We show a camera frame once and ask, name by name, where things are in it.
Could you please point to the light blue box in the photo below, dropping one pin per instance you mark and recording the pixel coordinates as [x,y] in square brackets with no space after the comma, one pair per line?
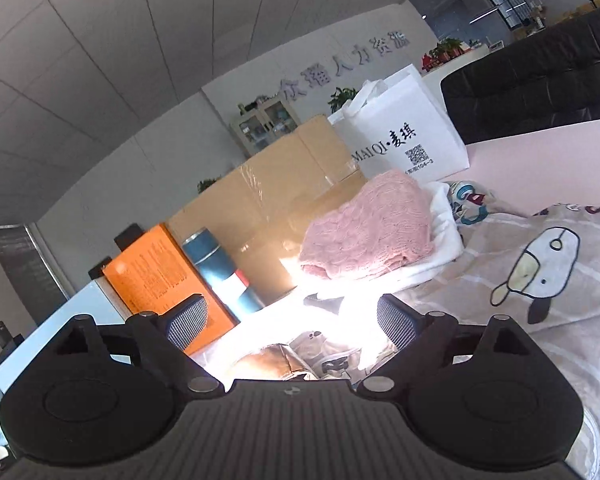
[97,297]

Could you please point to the large cardboard box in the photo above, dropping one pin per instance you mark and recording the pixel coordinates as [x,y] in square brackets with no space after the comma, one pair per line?
[260,200]

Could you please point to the green potted plant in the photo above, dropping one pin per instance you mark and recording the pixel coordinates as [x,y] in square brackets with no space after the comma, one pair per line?
[207,185]
[342,99]

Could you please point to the white box with lettering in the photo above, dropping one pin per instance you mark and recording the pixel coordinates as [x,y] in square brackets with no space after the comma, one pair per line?
[405,125]

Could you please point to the orange printed box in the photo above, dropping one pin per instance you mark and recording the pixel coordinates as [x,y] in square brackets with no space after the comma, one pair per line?
[150,270]

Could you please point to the white folded cloth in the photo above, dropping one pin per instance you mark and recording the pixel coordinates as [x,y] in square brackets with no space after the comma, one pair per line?
[444,242]

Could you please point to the blue thermos bottle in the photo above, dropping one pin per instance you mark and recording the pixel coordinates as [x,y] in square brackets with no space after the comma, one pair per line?
[215,260]

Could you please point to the cartoon printed blanket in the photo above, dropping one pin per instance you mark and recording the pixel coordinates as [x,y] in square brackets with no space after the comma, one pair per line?
[480,280]

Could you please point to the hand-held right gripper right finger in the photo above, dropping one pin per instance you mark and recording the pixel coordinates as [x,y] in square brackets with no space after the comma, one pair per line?
[397,324]

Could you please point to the glass door cabinet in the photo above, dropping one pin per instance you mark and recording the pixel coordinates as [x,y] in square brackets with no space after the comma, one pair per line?
[265,125]

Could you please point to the pink knit sweater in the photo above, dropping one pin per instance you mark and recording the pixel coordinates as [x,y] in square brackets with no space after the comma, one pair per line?
[365,230]

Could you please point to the red flowered potted plants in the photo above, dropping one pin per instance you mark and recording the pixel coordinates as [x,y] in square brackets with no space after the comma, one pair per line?
[447,49]

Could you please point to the brown leather bag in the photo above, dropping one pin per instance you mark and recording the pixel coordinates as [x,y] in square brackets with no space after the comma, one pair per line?
[266,360]

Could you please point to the black leather sofa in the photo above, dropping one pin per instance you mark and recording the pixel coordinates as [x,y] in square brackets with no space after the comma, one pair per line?
[530,80]

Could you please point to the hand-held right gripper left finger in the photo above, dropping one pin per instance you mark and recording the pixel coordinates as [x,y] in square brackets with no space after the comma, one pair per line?
[187,321]

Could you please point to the dark window blind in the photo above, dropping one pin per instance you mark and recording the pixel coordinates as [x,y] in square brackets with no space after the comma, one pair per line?
[25,270]

